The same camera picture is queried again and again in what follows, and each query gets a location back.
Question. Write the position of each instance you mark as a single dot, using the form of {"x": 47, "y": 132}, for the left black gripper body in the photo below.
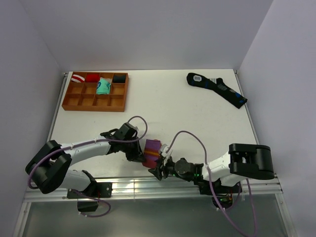
{"x": 131, "y": 150}

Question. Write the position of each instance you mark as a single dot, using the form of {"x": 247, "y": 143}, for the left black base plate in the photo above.
{"x": 102, "y": 190}

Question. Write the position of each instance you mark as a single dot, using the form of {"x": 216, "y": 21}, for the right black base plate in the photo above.
{"x": 219, "y": 189}

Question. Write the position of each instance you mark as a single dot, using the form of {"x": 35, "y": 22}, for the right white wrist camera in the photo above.
{"x": 165, "y": 153}

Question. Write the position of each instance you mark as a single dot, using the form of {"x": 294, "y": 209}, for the dark teal rolled sock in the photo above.
{"x": 119, "y": 79}

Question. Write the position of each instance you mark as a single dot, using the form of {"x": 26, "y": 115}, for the brown wooden divider tray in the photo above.
{"x": 83, "y": 97}

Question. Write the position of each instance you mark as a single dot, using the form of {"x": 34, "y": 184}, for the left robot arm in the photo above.
{"x": 50, "y": 169}

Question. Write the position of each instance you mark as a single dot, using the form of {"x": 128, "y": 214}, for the black blue sock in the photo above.
{"x": 218, "y": 86}

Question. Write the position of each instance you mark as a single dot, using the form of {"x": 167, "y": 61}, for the maroon purple striped sock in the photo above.
{"x": 151, "y": 153}

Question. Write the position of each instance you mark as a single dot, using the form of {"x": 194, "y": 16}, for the mint green rolled sock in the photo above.
{"x": 103, "y": 86}

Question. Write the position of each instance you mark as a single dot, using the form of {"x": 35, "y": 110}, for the red white striped rolled sock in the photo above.
{"x": 77, "y": 78}

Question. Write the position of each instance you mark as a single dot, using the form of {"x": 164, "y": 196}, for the aluminium frame rail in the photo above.
{"x": 150, "y": 187}

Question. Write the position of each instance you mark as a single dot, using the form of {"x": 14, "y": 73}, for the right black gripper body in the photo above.
{"x": 170, "y": 169}

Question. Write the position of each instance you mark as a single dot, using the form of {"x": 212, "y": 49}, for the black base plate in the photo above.
{"x": 102, "y": 190}
{"x": 219, "y": 189}

